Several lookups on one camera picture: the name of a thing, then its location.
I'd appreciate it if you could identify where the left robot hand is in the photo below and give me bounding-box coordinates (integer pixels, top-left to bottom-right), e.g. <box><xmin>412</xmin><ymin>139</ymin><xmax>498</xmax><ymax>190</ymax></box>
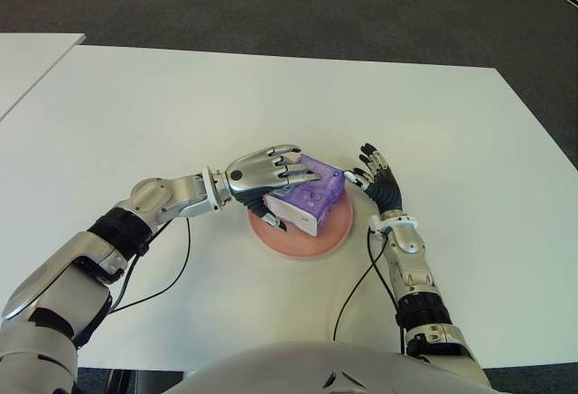
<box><xmin>224</xmin><ymin>143</ymin><xmax>324</xmax><ymax>232</ymax></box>

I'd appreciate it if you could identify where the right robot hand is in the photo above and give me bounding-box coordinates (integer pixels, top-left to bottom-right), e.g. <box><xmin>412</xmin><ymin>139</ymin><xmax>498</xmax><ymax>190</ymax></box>
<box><xmin>345</xmin><ymin>142</ymin><xmax>405</xmax><ymax>215</ymax></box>

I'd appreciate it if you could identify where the purple tissue pack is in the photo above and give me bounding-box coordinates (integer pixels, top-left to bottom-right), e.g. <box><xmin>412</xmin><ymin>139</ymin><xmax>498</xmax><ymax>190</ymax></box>
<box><xmin>263</xmin><ymin>153</ymin><xmax>347</xmax><ymax>237</ymax></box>

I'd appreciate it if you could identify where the pink round plate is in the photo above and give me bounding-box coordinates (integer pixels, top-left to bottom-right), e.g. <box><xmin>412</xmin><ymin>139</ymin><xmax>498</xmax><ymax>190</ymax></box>
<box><xmin>247</xmin><ymin>185</ymin><xmax>356</xmax><ymax>259</ymax></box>

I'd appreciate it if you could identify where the grey robot torso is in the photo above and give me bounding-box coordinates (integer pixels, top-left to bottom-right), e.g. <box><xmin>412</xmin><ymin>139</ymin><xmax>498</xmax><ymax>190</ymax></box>
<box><xmin>160</xmin><ymin>341</ymin><xmax>493</xmax><ymax>394</ymax></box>

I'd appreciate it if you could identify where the adjacent white table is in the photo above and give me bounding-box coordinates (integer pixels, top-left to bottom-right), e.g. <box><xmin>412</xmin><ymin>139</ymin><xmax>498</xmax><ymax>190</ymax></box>
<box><xmin>0</xmin><ymin>33</ymin><xmax>87</xmax><ymax>122</ymax></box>

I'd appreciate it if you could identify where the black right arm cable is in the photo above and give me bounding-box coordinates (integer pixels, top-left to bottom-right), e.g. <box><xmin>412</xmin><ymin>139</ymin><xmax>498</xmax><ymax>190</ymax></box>
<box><xmin>331</xmin><ymin>226</ymin><xmax>407</xmax><ymax>354</ymax></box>

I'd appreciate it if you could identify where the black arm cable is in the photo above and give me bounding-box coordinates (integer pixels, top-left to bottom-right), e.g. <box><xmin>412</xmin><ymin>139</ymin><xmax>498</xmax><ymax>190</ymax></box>
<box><xmin>107</xmin><ymin>215</ymin><xmax>191</xmax><ymax>316</ymax></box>
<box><xmin>331</xmin><ymin>226</ymin><xmax>407</xmax><ymax>354</ymax></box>

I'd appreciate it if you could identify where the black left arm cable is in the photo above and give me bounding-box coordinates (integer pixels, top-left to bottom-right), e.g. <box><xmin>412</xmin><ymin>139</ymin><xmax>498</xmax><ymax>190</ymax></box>
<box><xmin>107</xmin><ymin>215</ymin><xmax>191</xmax><ymax>316</ymax></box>

